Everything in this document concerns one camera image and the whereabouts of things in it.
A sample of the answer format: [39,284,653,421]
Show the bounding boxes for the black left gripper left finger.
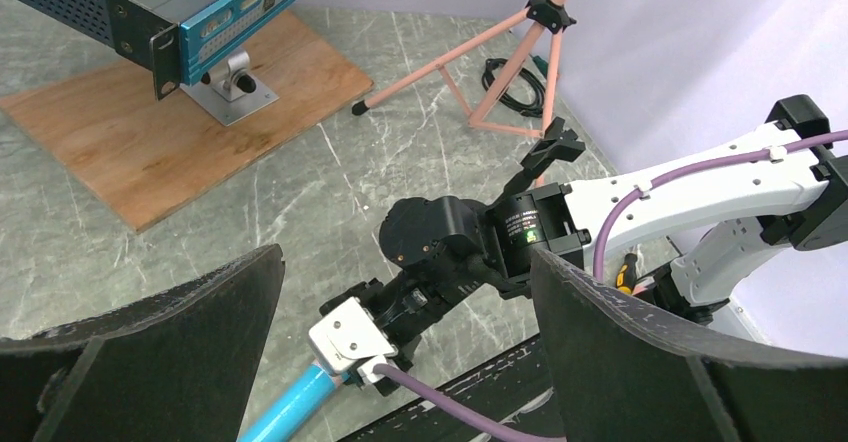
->
[1,244,285,441]

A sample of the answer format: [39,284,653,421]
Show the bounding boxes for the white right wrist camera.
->
[307,297,399,385]

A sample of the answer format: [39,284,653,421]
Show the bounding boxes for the black coiled cable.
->
[481,57,548,120]

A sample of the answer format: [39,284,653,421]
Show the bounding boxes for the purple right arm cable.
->
[374,128,848,442]

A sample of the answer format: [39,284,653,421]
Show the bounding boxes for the small metal bracket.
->
[181,48,278,126]

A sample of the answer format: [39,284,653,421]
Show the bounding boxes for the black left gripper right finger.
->
[530,250,847,441]

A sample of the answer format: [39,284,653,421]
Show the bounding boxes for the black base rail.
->
[341,335,565,442]

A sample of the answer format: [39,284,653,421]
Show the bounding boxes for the wooden board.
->
[1,13,373,231]

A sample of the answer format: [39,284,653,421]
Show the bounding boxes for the black round disc stand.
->
[501,117,586,197]

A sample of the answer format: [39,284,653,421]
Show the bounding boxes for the blue cylindrical tube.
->
[238,362,348,442]

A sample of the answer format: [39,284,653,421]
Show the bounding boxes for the dark grey network switch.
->
[17,0,297,99]

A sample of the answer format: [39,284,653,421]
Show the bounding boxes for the green orange screwdriver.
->
[615,252,639,295]

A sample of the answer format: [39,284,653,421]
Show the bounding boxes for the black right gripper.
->
[319,276,464,396]

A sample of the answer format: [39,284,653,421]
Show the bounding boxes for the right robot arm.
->
[307,94,847,394]

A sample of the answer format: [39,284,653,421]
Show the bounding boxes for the pink music stand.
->
[351,0,594,189]

